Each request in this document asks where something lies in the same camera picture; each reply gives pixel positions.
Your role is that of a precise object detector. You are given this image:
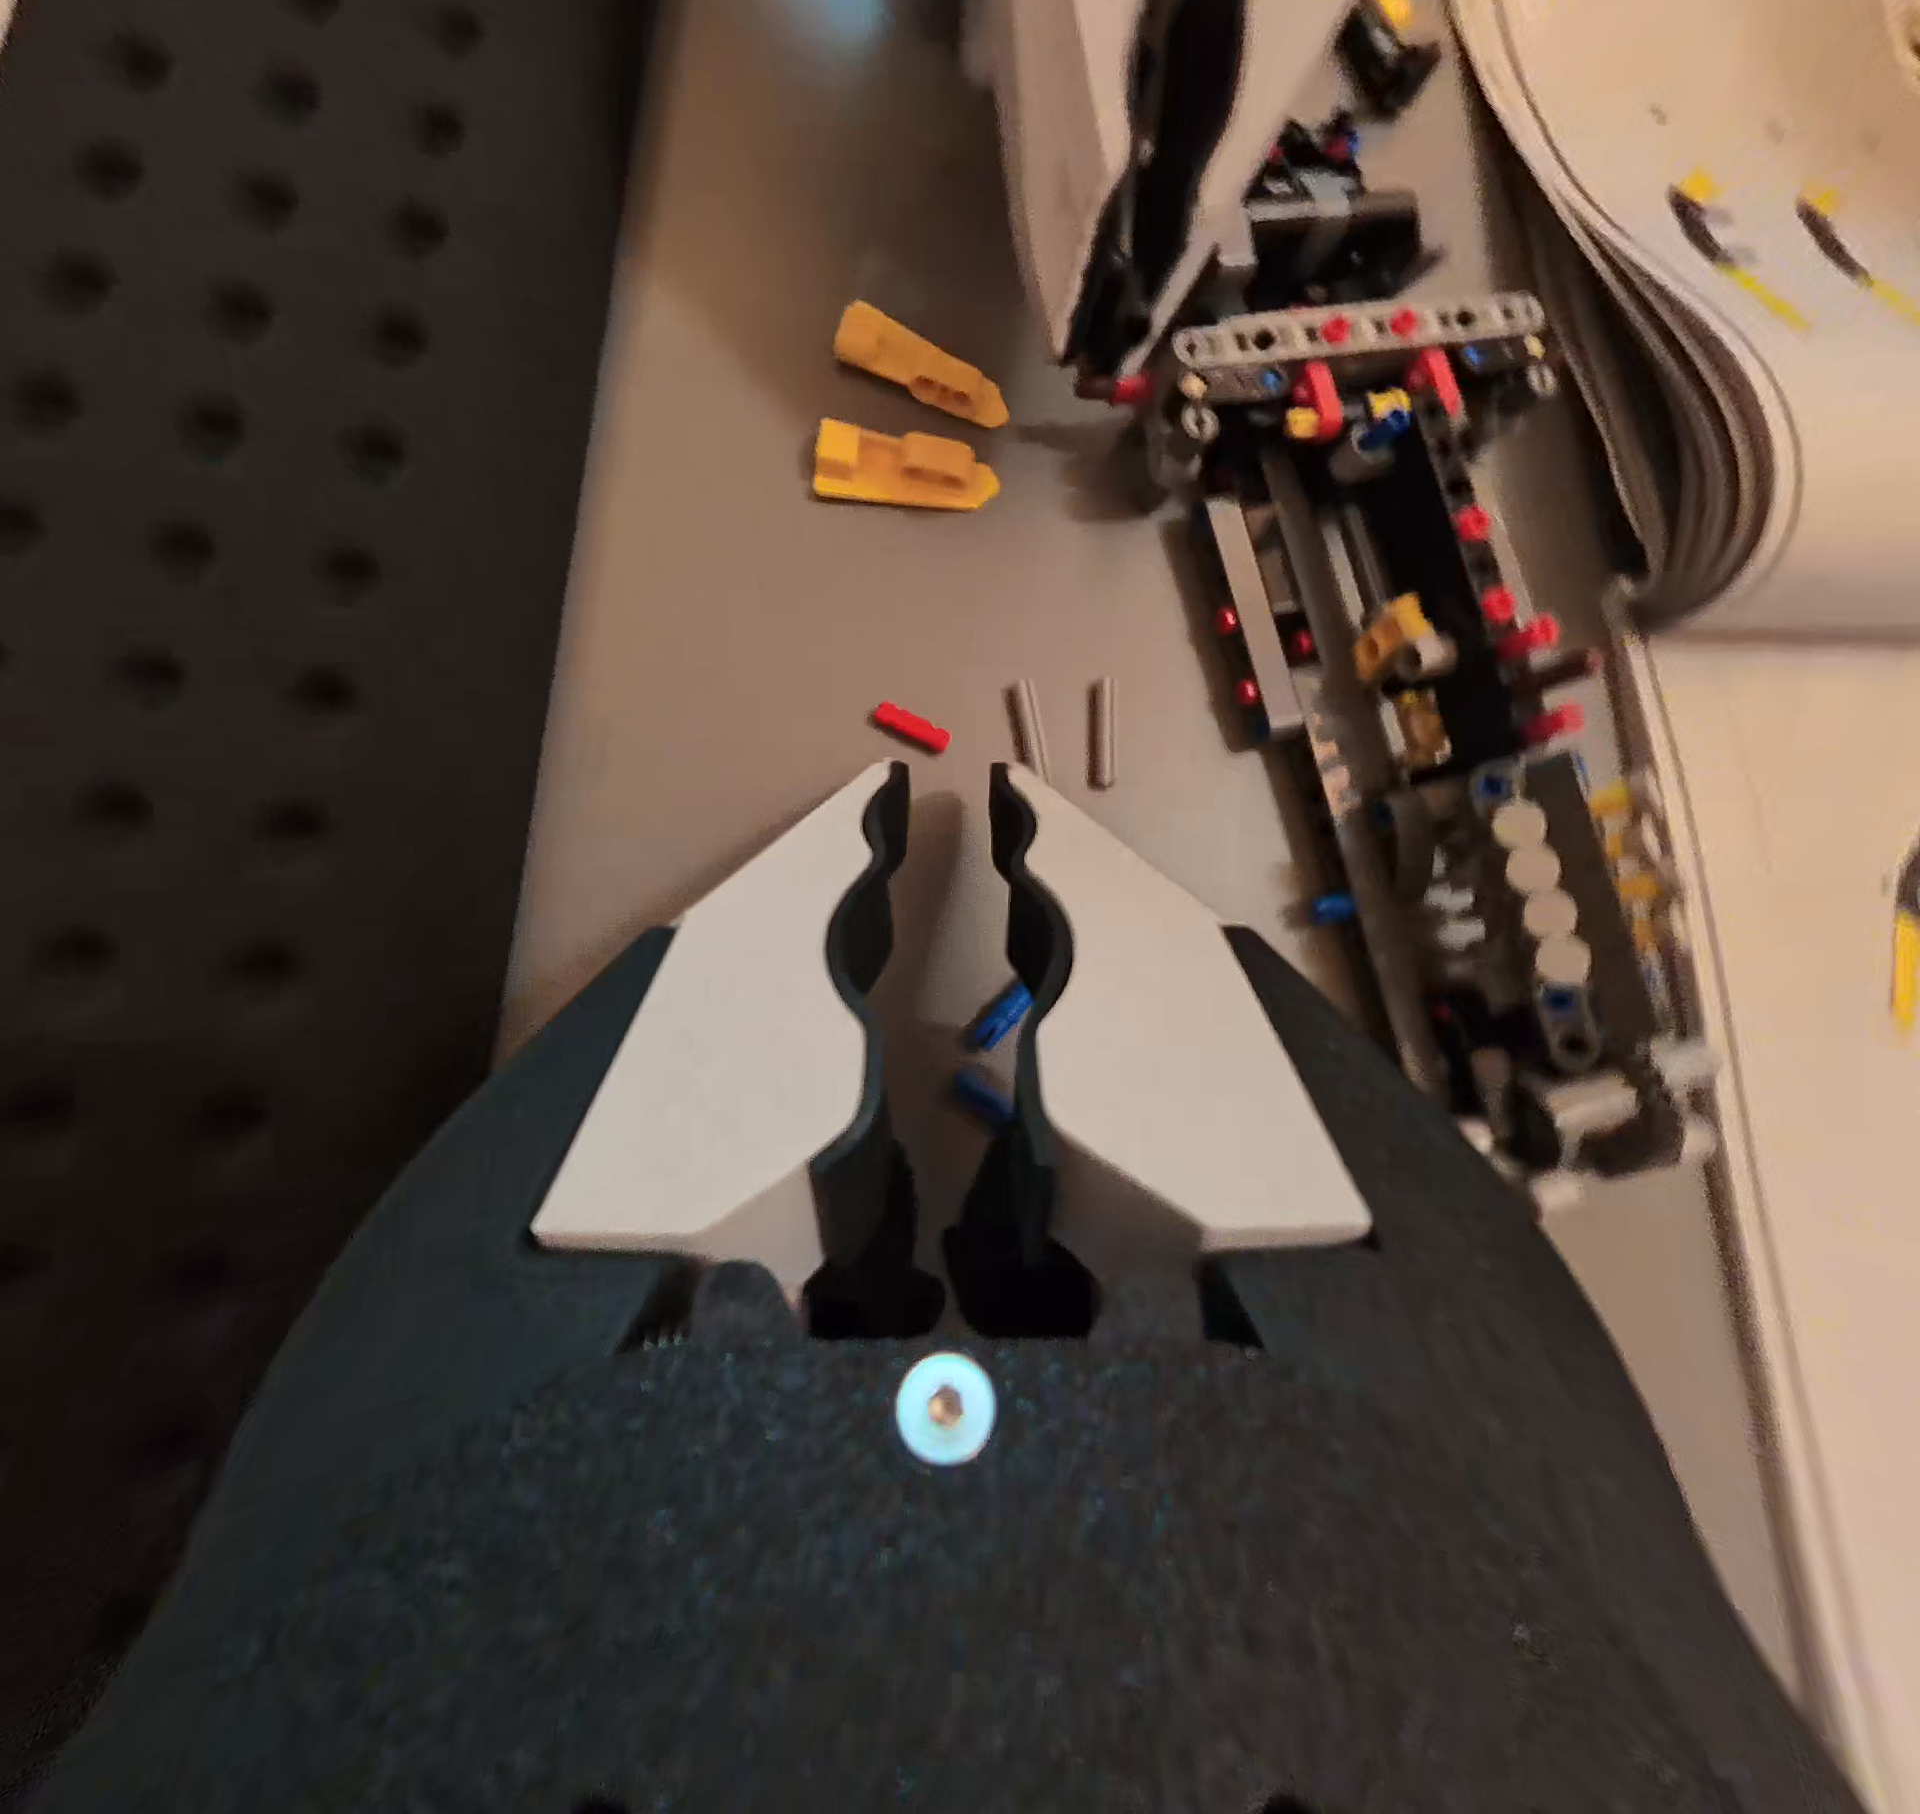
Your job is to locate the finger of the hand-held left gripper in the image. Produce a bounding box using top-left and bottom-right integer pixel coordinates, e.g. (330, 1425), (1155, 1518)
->
(1101, 0), (1394, 382)
(967, 0), (1191, 363)

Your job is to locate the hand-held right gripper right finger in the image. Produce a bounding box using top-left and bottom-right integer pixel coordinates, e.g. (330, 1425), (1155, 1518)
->
(943, 760), (1376, 1340)

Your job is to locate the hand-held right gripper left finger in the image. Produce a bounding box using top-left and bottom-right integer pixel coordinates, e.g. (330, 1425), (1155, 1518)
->
(528, 759), (950, 1340)

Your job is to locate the yellow lego panel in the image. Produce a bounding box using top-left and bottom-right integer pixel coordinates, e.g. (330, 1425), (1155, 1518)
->
(811, 416), (1002, 514)
(832, 299), (1009, 429)

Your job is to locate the lego car chassis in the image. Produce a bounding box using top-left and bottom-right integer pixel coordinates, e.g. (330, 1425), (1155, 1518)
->
(1101, 110), (1727, 1217)

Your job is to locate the white instruction booklet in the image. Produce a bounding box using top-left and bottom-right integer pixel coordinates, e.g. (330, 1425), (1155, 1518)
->
(1416, 0), (1920, 1786)

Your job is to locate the black yellow lego connector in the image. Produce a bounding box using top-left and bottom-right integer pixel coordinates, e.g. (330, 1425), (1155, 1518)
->
(1334, 0), (1442, 106)

